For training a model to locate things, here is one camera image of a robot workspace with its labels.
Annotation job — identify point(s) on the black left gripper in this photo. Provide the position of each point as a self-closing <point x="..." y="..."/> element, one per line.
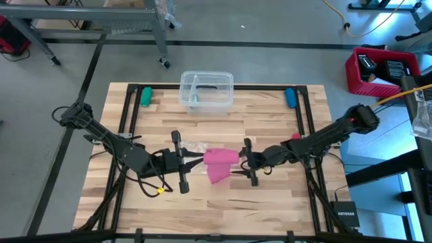
<point x="168" y="161"/>

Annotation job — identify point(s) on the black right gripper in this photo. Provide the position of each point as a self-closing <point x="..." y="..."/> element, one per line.
<point x="260" y="160"/>

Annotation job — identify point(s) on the pink elastic bandage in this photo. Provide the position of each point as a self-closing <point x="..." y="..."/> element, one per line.
<point x="219" y="162"/>

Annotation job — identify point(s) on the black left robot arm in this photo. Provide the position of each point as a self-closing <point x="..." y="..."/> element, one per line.
<point x="108" y="141"/>

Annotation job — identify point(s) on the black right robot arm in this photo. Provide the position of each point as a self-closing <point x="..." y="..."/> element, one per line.
<point x="324" y="141"/>

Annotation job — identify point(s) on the green bandage roll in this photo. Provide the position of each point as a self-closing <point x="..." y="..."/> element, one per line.
<point x="146" y="96"/>

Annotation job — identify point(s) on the blue bandage roll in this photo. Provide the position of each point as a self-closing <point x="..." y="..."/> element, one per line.
<point x="290" y="98"/>

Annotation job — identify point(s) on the clear plastic storage bin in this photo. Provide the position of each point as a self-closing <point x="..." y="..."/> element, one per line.
<point x="219" y="98"/>

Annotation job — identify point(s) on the red plastic crate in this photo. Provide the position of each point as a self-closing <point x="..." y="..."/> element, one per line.
<point x="371" y="88"/>

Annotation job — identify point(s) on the black battery pack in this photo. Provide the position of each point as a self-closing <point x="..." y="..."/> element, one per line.
<point x="395" y="71"/>
<point x="366" y="65"/>

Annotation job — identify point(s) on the black desk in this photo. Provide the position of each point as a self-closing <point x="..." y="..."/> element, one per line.
<point x="422" y="202"/>

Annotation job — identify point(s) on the crumpled clear plastic bag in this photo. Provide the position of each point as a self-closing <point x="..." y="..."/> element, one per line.
<point x="422" y="118"/>

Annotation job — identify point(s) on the black floor stand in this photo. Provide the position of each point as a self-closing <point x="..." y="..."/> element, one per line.
<point x="384" y="5"/>

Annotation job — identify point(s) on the red black tool bag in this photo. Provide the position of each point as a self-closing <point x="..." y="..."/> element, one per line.
<point x="11" y="37"/>

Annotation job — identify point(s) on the black metal table frame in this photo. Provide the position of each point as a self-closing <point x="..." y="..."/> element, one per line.
<point x="256" y="87"/>

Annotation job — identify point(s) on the black Netgear network switch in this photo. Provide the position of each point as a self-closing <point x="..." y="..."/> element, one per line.
<point x="345" y="214"/>

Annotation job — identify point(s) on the grey metal frame workbench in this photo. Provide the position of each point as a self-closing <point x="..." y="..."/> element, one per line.
<point x="84" y="14"/>

